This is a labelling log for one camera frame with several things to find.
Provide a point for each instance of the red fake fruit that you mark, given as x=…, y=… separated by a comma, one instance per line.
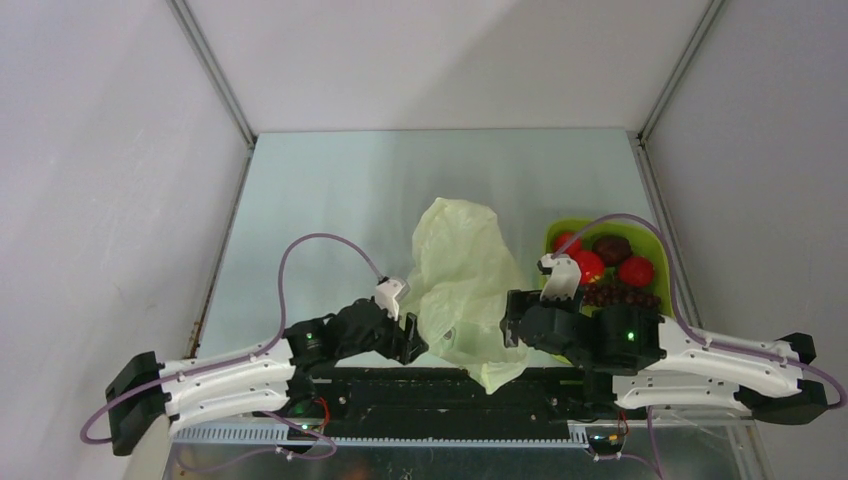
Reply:
x=567, y=244
x=591, y=266
x=636, y=271

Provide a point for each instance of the pale green plastic bag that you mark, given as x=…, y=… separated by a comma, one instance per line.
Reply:
x=462, y=273

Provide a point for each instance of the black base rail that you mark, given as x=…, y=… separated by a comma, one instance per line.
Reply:
x=445, y=404

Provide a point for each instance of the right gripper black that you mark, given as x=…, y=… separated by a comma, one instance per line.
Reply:
x=517, y=300

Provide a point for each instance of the dark brown fake fruit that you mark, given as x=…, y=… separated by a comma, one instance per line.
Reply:
x=612, y=249

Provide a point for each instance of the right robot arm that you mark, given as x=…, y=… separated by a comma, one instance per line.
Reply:
x=763, y=379

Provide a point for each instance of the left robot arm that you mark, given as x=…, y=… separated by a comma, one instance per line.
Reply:
x=264, y=378

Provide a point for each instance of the aluminium frame post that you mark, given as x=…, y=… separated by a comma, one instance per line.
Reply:
x=200, y=45
x=681, y=67

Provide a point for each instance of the left aluminium frame post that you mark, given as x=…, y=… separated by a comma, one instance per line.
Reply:
x=200, y=45

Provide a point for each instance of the fake grape bunch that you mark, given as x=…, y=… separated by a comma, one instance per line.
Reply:
x=601, y=295

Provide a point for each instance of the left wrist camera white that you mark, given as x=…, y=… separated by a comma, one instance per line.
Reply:
x=388, y=295

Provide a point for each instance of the green plastic tray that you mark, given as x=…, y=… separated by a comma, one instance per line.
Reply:
x=656, y=265

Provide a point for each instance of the right aluminium frame post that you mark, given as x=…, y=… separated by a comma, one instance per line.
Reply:
x=681, y=67

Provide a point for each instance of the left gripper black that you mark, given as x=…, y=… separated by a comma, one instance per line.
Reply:
x=404, y=345

